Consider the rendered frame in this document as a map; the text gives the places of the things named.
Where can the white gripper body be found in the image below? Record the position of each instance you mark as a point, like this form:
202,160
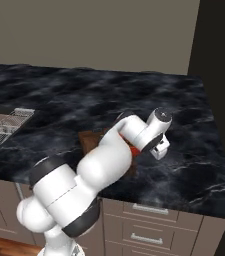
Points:
161,149

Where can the beige drawer front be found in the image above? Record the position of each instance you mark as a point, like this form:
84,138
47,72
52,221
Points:
117,249
117,207
177,233

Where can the red bowl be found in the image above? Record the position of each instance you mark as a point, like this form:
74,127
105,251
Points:
135,152

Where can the brown wooden tray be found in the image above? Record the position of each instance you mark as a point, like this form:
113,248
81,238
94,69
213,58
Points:
89,141

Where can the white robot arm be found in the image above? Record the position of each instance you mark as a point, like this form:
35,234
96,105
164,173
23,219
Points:
67,196

